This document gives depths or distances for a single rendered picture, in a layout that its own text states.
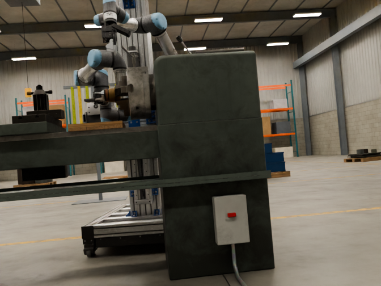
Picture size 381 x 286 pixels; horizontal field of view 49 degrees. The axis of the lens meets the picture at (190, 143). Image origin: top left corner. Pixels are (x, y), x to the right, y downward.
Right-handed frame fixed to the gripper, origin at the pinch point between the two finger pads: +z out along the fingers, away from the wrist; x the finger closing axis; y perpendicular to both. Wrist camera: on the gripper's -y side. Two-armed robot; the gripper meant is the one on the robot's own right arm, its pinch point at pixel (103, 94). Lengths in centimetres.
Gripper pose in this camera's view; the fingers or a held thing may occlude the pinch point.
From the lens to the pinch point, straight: 253.5
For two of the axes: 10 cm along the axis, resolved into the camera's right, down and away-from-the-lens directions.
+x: -0.8, -10.0, 0.3
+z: 1.0, -0.3, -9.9
